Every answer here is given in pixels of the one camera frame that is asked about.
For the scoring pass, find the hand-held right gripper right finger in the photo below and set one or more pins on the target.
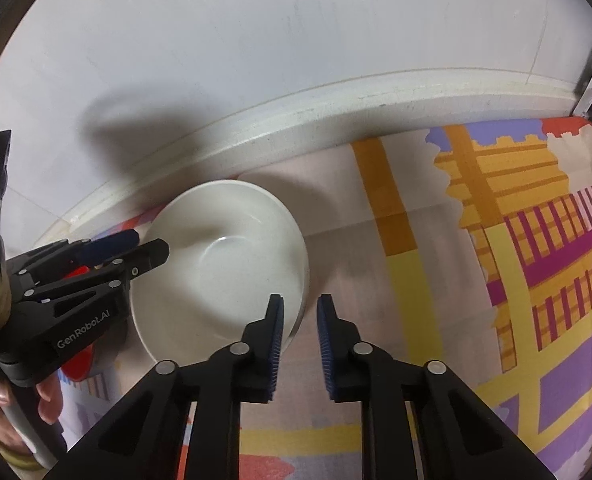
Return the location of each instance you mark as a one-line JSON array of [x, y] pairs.
[[326, 345]]

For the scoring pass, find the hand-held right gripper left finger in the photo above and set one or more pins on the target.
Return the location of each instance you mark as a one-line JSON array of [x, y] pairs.
[[276, 350]]

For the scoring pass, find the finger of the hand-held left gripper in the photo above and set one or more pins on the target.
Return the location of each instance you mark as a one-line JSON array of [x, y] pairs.
[[141, 260], [111, 245]]

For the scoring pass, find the white bowl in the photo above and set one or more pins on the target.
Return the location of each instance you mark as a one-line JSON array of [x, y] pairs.
[[216, 240]]

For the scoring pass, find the person's left hand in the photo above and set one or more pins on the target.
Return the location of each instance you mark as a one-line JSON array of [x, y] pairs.
[[50, 405]]

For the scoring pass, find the colourful patterned mat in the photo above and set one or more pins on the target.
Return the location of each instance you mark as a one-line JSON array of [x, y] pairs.
[[426, 270]]

